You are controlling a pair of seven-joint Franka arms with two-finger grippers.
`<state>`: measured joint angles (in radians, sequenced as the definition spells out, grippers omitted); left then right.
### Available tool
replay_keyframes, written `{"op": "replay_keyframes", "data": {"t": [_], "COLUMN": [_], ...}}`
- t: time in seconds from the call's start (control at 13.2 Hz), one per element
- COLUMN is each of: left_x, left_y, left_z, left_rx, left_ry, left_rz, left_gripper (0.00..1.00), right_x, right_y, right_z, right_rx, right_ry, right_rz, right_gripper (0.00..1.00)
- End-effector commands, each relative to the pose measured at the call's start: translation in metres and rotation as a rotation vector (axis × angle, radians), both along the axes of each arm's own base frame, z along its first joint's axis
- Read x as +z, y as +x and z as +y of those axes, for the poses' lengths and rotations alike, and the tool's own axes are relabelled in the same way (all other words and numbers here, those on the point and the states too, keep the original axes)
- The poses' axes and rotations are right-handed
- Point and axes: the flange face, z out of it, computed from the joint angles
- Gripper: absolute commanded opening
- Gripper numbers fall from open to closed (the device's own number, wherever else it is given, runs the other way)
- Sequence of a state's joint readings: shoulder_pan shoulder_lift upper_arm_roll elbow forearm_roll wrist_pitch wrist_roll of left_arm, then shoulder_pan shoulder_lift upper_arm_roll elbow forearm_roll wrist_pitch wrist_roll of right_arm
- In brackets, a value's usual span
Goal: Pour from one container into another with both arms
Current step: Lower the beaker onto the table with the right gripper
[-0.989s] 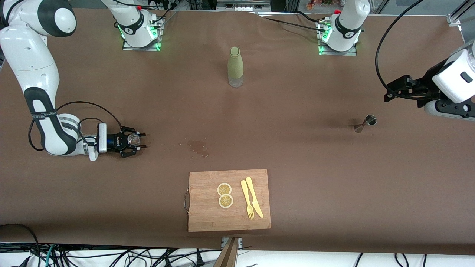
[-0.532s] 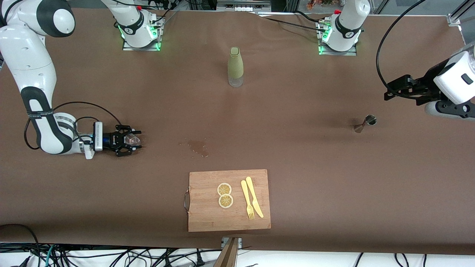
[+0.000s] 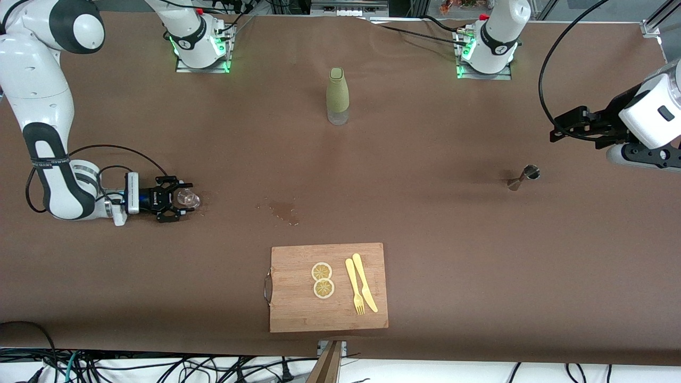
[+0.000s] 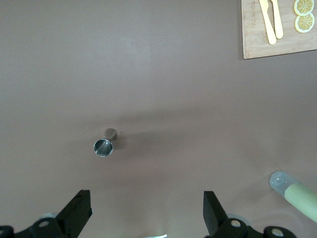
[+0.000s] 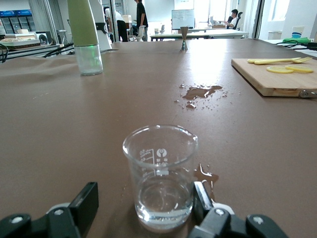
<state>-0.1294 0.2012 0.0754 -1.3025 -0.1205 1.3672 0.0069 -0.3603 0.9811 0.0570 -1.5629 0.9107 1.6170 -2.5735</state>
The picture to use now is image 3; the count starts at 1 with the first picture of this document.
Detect clear glass shaker cup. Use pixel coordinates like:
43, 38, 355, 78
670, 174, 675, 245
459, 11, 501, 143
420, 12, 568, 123
176, 187, 202, 210

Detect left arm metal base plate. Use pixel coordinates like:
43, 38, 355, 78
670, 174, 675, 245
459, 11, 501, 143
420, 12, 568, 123
456, 27, 512, 80

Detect yellow plastic fork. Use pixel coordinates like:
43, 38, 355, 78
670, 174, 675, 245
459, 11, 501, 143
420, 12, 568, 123
345, 258, 366, 316

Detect small metal bits on table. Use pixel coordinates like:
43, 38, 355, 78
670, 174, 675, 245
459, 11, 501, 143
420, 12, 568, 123
257, 199, 300, 227

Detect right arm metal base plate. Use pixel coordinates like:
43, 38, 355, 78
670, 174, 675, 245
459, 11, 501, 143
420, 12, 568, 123
176, 21, 232, 73

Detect yellow plastic knife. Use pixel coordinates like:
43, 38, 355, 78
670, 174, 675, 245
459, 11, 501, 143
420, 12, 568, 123
352, 253, 379, 313

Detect aluminium frame corner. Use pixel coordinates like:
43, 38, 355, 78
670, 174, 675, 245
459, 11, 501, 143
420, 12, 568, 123
641, 0, 681, 39

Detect tangled black floor cables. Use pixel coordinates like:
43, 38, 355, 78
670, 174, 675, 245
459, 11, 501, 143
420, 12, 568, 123
32, 348, 301, 383

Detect green bottle with clear base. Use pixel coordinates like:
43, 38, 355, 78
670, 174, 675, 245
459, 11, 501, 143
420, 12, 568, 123
326, 68, 351, 126

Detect wooden post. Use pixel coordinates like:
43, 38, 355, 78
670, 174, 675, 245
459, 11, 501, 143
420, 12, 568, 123
306, 340, 344, 383

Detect black looped cable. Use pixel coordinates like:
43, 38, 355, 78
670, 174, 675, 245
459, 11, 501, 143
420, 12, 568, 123
0, 321, 60, 383

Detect steel jigger measuring cup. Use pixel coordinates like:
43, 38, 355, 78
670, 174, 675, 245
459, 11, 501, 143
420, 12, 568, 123
507, 164, 541, 192

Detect black left base cable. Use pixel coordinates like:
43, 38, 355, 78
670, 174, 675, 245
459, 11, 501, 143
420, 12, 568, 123
367, 15, 469, 43

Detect wooden cutting board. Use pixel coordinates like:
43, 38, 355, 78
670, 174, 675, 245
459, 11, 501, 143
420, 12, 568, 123
264, 243, 389, 334

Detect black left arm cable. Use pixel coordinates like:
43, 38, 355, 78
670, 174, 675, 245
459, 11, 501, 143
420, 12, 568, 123
538, 0, 612, 142

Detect grey power strip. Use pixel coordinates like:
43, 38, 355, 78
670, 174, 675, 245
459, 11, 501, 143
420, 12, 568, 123
310, 0, 390, 16

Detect brown table cover sheet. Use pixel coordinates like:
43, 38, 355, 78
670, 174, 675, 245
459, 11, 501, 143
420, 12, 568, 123
0, 10, 681, 368

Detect black right base cables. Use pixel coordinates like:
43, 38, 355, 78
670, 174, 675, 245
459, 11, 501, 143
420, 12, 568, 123
213, 0, 256, 40

